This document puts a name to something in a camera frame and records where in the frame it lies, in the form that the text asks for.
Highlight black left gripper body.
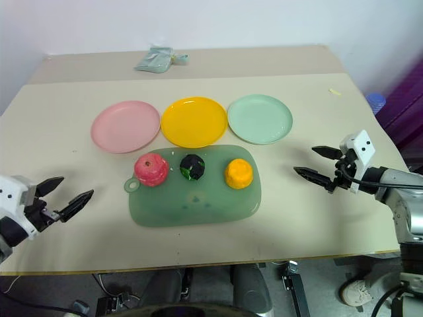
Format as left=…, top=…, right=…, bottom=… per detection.
left=24, top=195, right=63, bottom=232

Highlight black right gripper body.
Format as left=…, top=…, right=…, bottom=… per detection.
left=327, top=155, right=358, bottom=195

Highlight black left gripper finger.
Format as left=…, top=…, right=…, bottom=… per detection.
left=34, top=176, right=65, bottom=199
left=59, top=189, right=95, bottom=223

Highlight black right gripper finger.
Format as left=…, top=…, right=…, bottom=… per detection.
left=293, top=166, right=332, bottom=190
left=311, top=145, right=343, bottom=160

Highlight orange fruit toy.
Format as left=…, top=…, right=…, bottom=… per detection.
left=223, top=158, right=254, bottom=190

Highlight mint green plate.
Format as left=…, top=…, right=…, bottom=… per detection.
left=227, top=94, right=294, bottom=145

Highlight pink plate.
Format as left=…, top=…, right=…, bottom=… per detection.
left=91, top=100, right=161, bottom=155

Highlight dark green toy vegetable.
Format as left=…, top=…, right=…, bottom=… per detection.
left=179, top=153, right=207, bottom=182

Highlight yellow plate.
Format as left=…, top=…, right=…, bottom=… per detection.
left=160, top=96, right=228, bottom=149

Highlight blue bottle cap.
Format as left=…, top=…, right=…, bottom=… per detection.
left=365, top=92, right=387, bottom=115

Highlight red apple toy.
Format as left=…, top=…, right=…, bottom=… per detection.
left=134, top=153, right=171, bottom=188

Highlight purple fabric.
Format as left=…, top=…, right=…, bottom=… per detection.
left=376, top=62, right=423, bottom=172

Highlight black floor device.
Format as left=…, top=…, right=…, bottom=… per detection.
left=95, top=292, right=141, bottom=317

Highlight green cutting board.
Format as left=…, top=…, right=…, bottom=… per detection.
left=124, top=144, right=263, bottom=229

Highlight white sneaker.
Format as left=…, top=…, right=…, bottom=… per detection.
left=340, top=276, right=375, bottom=307

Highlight dark rounded robot leg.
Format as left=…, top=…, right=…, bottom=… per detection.
left=231, top=263, right=274, bottom=317

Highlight teal plastic packet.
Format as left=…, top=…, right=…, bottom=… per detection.
left=134, top=46, right=190, bottom=73

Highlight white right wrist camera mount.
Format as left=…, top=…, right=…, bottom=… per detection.
left=339, top=129, right=377, bottom=194

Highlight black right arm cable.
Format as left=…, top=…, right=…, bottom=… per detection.
left=342, top=162, right=423, bottom=192

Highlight black floor cable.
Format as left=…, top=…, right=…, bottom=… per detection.
left=0, top=275, right=83, bottom=317

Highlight black table leg bracket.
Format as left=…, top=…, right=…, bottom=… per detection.
left=280, top=260, right=311, bottom=317

